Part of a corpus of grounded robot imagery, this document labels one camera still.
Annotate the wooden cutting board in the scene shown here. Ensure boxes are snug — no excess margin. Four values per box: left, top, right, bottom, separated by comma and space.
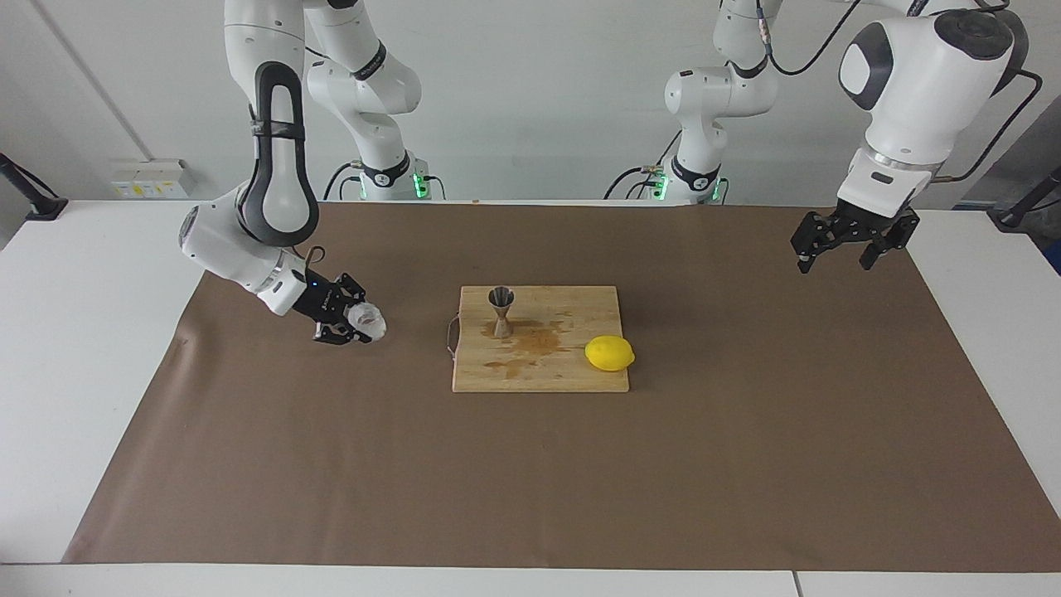
446, 285, 631, 394

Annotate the white wall socket box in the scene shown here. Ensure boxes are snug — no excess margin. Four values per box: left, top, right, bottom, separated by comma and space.
110, 159, 196, 200

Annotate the black cable with metal connector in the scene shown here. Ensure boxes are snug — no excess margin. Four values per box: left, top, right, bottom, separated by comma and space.
756, 0, 867, 77

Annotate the yellow lemon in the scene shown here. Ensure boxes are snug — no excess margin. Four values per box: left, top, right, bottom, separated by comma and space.
584, 335, 637, 372

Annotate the black base cable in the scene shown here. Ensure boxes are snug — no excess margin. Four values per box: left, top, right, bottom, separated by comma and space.
603, 164, 664, 201
323, 162, 366, 201

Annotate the black camera stand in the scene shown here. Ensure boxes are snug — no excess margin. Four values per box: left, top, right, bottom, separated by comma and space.
0, 152, 69, 221
991, 166, 1061, 231

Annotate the steel double jigger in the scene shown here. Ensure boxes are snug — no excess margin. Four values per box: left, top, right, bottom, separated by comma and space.
487, 286, 516, 339

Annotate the small clear glass cup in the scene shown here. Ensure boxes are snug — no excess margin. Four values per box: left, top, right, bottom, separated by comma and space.
348, 303, 388, 341

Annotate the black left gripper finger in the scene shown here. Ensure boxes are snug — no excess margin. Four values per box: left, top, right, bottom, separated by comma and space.
792, 213, 838, 274
860, 214, 919, 271

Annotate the dark grey partition panel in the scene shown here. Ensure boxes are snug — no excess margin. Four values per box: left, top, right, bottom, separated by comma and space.
953, 95, 1061, 212

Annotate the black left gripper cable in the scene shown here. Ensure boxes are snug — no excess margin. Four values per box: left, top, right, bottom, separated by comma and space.
941, 70, 1043, 183

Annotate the black left base cable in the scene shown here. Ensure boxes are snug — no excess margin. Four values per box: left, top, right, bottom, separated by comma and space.
603, 164, 664, 201

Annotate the black right base cable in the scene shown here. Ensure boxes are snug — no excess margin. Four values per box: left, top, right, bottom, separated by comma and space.
323, 162, 366, 201

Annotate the brown paper table mat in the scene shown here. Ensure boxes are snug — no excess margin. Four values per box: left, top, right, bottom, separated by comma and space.
62, 201, 1061, 573

